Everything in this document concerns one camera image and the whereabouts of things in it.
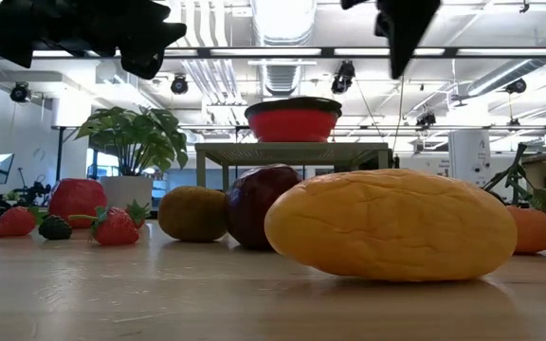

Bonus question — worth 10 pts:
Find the potted monstera plant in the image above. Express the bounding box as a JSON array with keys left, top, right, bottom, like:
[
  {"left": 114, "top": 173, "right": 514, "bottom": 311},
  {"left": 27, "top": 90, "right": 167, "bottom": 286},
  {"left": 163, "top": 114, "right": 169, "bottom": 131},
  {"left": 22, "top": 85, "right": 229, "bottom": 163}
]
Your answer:
[{"left": 74, "top": 104, "right": 190, "bottom": 213}]

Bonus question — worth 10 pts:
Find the black background equipment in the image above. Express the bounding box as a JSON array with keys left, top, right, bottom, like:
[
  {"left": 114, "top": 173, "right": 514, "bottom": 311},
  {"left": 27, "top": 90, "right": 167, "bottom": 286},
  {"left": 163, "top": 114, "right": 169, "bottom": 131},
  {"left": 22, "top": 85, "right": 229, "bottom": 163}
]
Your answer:
[{"left": 10, "top": 173, "right": 53, "bottom": 208}]

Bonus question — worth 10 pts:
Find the tangerine with stalk and leaves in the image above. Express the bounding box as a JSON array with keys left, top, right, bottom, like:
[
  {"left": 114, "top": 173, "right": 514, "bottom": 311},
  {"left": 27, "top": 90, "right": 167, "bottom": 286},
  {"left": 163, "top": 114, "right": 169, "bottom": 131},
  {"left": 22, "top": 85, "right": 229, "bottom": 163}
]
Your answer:
[{"left": 482, "top": 143, "right": 546, "bottom": 260}]

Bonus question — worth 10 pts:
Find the brown kiwi fruit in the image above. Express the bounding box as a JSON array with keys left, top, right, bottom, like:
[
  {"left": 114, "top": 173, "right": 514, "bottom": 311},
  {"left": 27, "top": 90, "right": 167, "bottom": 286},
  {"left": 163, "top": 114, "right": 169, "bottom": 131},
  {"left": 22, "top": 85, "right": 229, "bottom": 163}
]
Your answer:
[{"left": 157, "top": 185, "right": 230, "bottom": 243}]

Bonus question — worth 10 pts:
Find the green perforated metal riser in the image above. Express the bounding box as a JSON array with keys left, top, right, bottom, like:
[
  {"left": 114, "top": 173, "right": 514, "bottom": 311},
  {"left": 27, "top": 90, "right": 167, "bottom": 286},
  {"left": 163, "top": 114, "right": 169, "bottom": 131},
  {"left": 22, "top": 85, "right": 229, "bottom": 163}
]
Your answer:
[{"left": 194, "top": 142, "right": 392, "bottom": 191}]

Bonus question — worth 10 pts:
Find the red collapsible colander bowl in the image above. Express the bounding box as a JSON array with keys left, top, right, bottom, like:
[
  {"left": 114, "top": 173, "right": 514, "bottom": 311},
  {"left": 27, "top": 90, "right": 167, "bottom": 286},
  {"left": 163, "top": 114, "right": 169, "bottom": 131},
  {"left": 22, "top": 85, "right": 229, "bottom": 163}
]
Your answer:
[{"left": 245, "top": 96, "right": 343, "bottom": 144}]

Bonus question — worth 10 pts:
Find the blackberry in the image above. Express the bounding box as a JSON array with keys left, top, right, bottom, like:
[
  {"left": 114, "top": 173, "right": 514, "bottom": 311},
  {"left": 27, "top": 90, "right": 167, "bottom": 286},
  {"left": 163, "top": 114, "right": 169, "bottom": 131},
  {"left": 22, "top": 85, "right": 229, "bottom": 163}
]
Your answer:
[{"left": 38, "top": 214, "right": 74, "bottom": 241}]

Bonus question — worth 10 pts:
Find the black overhead crossbar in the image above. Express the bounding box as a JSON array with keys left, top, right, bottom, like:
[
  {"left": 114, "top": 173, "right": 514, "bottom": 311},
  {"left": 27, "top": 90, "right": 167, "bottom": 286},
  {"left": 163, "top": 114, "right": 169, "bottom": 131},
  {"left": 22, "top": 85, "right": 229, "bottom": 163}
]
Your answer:
[{"left": 0, "top": 45, "right": 546, "bottom": 60}]

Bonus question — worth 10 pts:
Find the red strawberry with long stem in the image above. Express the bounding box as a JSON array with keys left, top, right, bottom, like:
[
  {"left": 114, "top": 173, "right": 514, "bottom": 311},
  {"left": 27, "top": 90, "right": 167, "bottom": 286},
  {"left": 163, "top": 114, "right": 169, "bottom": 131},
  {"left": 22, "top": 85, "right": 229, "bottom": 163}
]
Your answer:
[{"left": 67, "top": 205, "right": 140, "bottom": 247}]

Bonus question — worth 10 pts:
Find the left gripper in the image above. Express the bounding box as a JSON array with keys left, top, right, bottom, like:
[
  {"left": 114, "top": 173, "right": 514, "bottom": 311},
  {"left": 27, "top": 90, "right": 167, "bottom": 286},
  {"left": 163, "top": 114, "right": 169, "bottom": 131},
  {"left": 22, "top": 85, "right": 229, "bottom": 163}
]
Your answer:
[{"left": 33, "top": 0, "right": 188, "bottom": 81}]

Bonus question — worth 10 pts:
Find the yellow bread roll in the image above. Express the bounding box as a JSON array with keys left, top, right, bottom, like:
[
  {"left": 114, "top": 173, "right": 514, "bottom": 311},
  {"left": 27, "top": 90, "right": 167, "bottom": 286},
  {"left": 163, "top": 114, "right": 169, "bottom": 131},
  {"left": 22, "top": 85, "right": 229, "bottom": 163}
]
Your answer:
[{"left": 264, "top": 169, "right": 519, "bottom": 284}]

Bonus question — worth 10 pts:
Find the thin hanging cable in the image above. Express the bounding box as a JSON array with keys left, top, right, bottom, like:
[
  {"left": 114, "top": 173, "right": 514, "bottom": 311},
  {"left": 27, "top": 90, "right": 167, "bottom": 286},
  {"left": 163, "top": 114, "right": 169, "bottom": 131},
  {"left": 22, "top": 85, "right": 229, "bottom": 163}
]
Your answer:
[{"left": 391, "top": 70, "right": 408, "bottom": 153}]

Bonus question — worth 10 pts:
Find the silver ventilation duct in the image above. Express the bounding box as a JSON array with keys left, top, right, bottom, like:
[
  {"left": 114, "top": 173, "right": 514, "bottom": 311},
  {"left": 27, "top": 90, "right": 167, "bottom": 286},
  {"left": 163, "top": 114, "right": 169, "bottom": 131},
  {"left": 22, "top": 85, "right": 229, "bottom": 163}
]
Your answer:
[{"left": 249, "top": 0, "right": 319, "bottom": 99}]

